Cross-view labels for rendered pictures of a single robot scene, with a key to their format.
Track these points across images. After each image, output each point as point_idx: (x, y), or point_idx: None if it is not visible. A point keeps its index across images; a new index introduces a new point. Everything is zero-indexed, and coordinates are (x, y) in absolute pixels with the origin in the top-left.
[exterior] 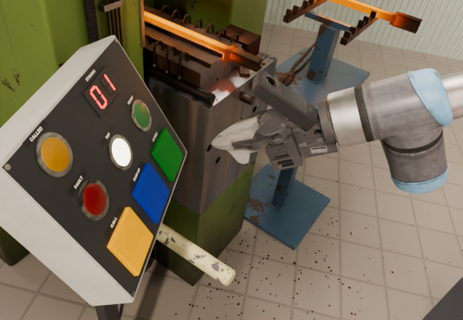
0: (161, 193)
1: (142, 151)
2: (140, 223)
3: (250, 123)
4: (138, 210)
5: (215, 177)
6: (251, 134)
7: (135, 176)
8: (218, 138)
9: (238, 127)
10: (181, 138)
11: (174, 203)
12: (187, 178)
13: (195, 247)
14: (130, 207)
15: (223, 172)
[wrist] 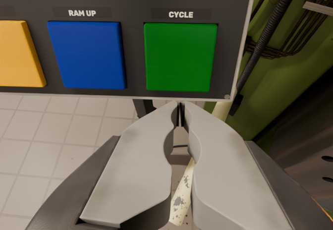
0: (102, 74)
1: (126, 1)
2: (26, 54)
3: (223, 194)
4: (47, 47)
5: (308, 184)
6: (125, 207)
7: (76, 12)
8: (168, 102)
9: (211, 145)
10: (324, 119)
11: (268, 150)
12: (287, 150)
13: None
14: (21, 25)
15: (324, 193)
